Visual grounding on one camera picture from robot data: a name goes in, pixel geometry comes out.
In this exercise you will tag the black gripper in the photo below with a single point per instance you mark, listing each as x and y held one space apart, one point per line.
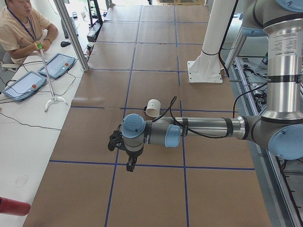
133 153

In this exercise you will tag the white smiley mug black handle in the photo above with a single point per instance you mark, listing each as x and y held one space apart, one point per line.
153 108

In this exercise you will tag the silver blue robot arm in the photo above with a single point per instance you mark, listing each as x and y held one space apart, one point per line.
279 129

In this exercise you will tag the far blue teach pendant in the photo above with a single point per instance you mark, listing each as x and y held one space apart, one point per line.
59 64

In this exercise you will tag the blue teach pendant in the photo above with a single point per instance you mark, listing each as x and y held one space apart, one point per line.
24 87
59 64

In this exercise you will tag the red cylinder object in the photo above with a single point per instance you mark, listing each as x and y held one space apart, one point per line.
14 207

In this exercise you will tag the near blue teach pendant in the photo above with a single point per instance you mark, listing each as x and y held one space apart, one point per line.
24 87

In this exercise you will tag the black computer mouse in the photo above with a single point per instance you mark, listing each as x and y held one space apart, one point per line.
65 43

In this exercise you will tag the person in beige shirt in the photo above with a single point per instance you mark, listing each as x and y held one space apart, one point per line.
22 28

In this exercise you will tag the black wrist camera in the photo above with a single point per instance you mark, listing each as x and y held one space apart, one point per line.
115 139

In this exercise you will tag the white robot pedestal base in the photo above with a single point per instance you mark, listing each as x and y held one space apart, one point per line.
206 68

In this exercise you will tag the silver reacher stick green handle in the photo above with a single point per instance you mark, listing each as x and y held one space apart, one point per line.
54 98

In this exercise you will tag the aluminium frame post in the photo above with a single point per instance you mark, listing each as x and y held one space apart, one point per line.
60 5

